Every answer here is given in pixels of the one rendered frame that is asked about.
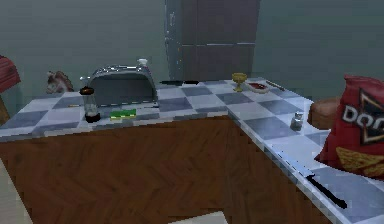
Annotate chequered top kitchen counter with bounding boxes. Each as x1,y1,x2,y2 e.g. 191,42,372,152
0,78,384,224

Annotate grey plate with red food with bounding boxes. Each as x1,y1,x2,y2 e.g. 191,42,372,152
245,81,270,94

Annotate gold goblet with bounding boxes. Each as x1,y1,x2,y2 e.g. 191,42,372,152
231,72,248,93

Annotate green sponge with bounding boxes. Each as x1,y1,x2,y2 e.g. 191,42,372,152
109,108,138,121

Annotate white spray bottle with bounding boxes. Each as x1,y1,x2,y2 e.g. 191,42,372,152
136,58,150,71

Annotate silver toaster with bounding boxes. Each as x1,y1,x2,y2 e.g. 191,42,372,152
79,64,159,108

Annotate dark grey fridge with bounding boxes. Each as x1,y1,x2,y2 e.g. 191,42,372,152
164,0,262,83

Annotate brown pencil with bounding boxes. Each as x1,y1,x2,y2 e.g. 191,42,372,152
265,80,286,92

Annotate glass shaker with dark lid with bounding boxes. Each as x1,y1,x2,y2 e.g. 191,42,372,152
79,86,102,124

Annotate small silver salt shaker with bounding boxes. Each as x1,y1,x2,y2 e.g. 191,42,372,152
289,111,305,132

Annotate brown bread loaf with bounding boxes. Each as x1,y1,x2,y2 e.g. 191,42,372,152
307,97,342,131

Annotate pink brown lumpy object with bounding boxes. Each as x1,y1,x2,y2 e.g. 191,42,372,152
45,70,75,95

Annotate red chips bag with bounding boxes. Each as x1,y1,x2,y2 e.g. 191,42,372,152
314,73,384,181

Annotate black handled kitchen knife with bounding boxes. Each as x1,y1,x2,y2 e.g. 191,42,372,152
273,151,348,210

